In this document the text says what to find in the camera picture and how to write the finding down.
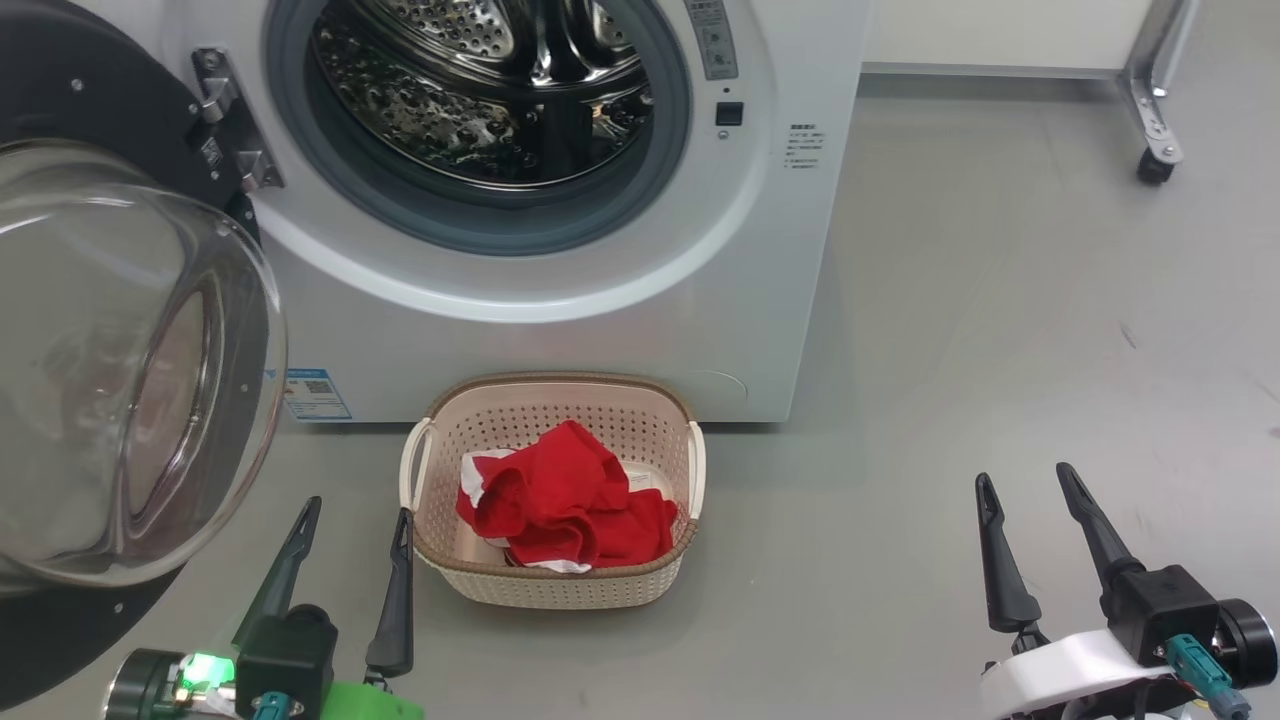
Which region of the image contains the metal cart leg with caster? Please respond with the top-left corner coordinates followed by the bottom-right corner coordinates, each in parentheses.
top-left (862, 0), bottom-right (1201, 166)

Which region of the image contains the cream perforated laundry basket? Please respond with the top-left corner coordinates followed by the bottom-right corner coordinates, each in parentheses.
top-left (400, 372), bottom-right (707, 611)

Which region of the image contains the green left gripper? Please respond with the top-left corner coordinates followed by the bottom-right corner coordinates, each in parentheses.
top-left (103, 496), bottom-right (426, 720)

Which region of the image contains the white washing machine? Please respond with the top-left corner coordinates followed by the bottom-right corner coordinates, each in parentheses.
top-left (75, 0), bottom-right (876, 426)

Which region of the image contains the small printed text sticker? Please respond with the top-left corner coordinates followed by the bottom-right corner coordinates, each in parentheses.
top-left (783, 124), bottom-right (826, 171)

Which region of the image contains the grey warning label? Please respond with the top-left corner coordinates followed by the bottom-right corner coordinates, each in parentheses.
top-left (683, 0), bottom-right (739, 81)

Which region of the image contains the grey rubber door gasket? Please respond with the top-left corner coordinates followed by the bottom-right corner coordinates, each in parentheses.
top-left (262, 0), bottom-right (693, 258)

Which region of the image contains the teal plug right camera cable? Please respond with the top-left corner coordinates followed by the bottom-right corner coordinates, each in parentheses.
top-left (1163, 635), bottom-right (1251, 720)

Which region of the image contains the metal door hinge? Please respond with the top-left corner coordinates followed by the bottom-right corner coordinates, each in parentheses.
top-left (192, 47), bottom-right (286, 193)

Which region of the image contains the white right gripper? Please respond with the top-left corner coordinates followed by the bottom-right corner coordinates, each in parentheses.
top-left (975, 462), bottom-right (1279, 720)

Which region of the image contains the red garment with white trim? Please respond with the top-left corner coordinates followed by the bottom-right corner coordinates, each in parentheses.
top-left (456, 420), bottom-right (679, 574)

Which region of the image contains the perforated steel drum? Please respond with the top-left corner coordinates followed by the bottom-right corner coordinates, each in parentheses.
top-left (308, 0), bottom-right (656, 191)

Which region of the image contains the round glass washing machine door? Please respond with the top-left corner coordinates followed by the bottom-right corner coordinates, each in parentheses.
top-left (0, 0), bottom-right (291, 713)

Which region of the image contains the round drain filter cover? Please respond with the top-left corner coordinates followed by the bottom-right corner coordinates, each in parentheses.
top-left (685, 370), bottom-right (749, 413)

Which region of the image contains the blue energy label sticker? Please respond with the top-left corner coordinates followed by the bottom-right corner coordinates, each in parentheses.
top-left (283, 368), bottom-right (353, 423)

